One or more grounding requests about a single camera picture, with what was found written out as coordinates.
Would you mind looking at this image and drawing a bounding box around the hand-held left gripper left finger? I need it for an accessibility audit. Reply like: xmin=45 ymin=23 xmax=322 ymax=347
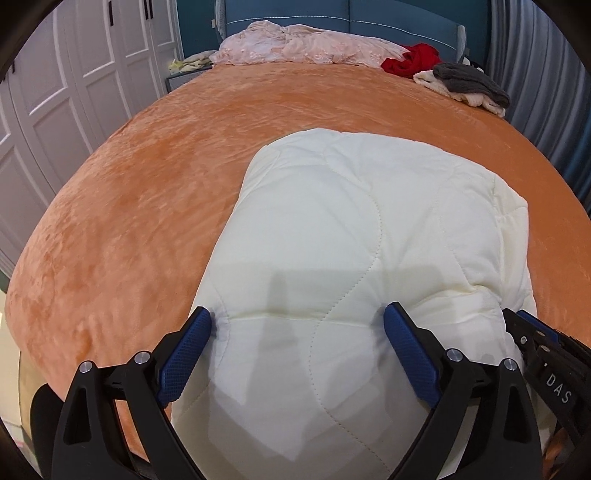
xmin=51 ymin=307 xmax=213 ymax=480

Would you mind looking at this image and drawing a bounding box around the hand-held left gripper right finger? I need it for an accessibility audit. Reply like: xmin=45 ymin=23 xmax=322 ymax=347
xmin=383 ymin=302 xmax=543 ymax=480

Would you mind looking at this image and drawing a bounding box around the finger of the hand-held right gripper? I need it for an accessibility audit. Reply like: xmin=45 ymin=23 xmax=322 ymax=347
xmin=502 ymin=308 xmax=591 ymax=365

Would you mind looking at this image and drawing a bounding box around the white quilted blanket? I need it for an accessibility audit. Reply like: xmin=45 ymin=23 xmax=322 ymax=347
xmin=173 ymin=129 xmax=555 ymax=480

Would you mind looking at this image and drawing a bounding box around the orange plush bed blanket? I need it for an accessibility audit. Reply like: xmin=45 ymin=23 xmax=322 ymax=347
xmin=4 ymin=62 xmax=591 ymax=462

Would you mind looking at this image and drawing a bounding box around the grey knitted garment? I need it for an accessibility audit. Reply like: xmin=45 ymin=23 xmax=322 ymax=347
xmin=431 ymin=63 xmax=511 ymax=107

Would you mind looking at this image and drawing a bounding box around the cream fleece garment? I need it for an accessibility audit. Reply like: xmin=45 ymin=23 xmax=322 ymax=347
xmin=413 ymin=69 xmax=506 ymax=116

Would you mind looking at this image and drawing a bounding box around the grey curtain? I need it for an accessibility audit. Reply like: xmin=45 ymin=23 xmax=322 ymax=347
xmin=480 ymin=0 xmax=591 ymax=204

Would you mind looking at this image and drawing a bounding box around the dark nightstand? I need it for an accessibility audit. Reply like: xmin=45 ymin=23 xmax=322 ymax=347
xmin=165 ymin=68 xmax=215 ymax=94

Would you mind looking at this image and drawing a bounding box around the pale yellow cloth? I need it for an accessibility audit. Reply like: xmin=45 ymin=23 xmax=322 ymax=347
xmin=168 ymin=54 xmax=214 ymax=73

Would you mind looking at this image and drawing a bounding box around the red garment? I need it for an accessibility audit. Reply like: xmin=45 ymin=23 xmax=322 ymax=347
xmin=381 ymin=44 xmax=444 ymax=77

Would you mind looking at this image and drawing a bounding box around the white panelled wardrobe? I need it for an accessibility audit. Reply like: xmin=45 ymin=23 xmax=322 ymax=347
xmin=0 ymin=0 xmax=178 ymax=278

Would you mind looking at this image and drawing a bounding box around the pink floral quilt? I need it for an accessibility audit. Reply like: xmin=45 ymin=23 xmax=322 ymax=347
xmin=210 ymin=21 xmax=407 ymax=65

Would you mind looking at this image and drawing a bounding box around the blue padded headboard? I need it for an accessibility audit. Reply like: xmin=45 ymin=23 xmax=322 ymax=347
xmin=215 ymin=0 xmax=467 ymax=63

